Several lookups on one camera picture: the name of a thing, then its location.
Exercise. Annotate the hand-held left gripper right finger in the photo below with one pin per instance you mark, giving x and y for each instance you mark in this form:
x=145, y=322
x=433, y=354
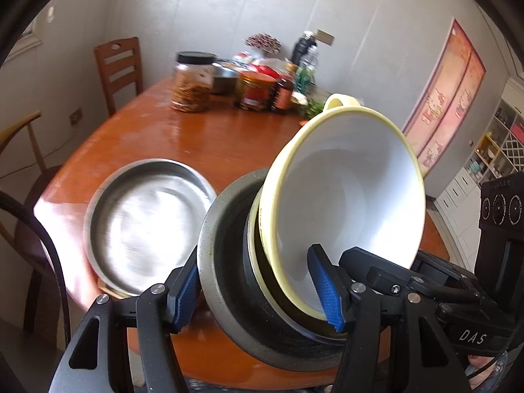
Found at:
x=327, y=294

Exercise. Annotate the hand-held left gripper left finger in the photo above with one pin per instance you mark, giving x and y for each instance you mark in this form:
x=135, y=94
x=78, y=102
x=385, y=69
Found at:
x=186, y=299

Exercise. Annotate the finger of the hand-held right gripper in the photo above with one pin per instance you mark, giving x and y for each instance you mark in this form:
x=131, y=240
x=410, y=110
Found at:
x=442, y=268
x=380, y=272

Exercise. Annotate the large steel basin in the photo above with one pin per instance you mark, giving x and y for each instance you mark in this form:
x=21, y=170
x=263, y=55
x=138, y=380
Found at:
x=229, y=294

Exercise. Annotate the yellow shell-shaped plate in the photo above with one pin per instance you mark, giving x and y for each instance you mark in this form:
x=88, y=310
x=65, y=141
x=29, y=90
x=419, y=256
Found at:
x=116, y=293

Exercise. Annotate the shallow steel plate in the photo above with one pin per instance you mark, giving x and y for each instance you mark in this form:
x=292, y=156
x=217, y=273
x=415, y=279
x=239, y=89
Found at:
x=151, y=221

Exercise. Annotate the yellow bowl white inside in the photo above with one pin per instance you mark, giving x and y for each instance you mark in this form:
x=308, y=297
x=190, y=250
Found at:
x=348, y=172

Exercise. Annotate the person's right hand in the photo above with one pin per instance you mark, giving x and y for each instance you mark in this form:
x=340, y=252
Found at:
x=479, y=364

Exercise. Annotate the white cabinet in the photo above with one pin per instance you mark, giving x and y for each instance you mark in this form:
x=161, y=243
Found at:
x=462, y=196

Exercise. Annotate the pink cartoon door curtain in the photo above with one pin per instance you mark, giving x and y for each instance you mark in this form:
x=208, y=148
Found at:
x=446, y=98

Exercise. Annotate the curved-back wooden chair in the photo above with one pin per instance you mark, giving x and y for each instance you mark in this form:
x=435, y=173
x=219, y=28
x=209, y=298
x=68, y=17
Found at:
x=43, y=196

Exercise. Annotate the leafy greens in bag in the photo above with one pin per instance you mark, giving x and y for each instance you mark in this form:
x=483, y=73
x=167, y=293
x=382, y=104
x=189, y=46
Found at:
x=313, y=107

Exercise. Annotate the dark sauce bottle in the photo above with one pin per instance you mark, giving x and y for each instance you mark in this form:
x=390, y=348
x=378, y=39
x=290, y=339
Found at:
x=282, y=94

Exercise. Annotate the clear jar black lid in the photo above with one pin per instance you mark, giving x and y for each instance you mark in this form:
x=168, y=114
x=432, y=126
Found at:
x=190, y=90

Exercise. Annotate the clear plastic bottle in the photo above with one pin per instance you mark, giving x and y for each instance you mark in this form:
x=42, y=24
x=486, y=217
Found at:
x=307, y=71

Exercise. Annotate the red label pickle jar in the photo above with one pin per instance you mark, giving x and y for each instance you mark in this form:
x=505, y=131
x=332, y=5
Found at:
x=254, y=92

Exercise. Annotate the small steel bowl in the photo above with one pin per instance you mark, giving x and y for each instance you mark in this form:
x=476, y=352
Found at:
x=224, y=80

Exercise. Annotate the red white tissue pack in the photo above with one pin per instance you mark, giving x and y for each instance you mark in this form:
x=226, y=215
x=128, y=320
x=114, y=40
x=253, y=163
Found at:
x=266, y=64

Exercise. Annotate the black thermos flask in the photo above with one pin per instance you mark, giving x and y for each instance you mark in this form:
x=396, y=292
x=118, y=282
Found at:
x=301, y=47

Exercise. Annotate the slatted wooden chair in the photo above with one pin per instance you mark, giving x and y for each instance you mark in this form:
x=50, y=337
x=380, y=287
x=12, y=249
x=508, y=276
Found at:
x=127, y=51

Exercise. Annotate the red white flower ornament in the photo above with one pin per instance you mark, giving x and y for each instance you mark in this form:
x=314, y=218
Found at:
x=264, y=42

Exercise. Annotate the low wall socket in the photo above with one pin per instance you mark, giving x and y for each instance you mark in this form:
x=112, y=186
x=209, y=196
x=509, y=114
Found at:
x=75, y=116

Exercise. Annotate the wall outlet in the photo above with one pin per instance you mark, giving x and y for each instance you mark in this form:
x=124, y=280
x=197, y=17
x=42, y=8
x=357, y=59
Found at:
x=325, y=37

